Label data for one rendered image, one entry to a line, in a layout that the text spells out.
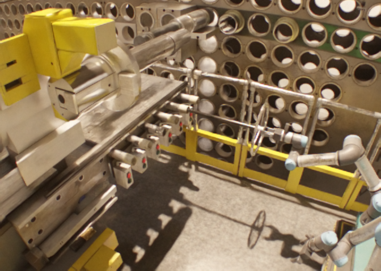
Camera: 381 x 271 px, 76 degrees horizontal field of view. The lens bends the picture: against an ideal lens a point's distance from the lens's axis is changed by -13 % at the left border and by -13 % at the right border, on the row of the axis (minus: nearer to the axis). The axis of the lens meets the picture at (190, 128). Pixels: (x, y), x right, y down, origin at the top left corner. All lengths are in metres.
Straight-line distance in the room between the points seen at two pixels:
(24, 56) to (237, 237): 1.96
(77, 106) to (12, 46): 0.35
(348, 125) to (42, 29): 2.95
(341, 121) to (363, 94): 0.39
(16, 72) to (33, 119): 0.29
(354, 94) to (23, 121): 2.86
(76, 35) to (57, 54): 0.16
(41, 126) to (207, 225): 1.58
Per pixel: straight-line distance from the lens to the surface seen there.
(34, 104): 1.39
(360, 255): 1.96
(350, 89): 3.09
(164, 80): 2.50
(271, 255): 2.33
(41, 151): 1.37
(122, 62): 1.28
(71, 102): 1.17
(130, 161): 1.68
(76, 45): 1.00
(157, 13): 3.06
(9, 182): 1.51
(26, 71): 1.23
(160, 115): 2.07
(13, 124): 1.36
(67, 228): 1.69
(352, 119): 3.23
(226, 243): 2.33
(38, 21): 1.13
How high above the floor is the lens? 1.94
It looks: 34 degrees down
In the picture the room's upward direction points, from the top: straight up
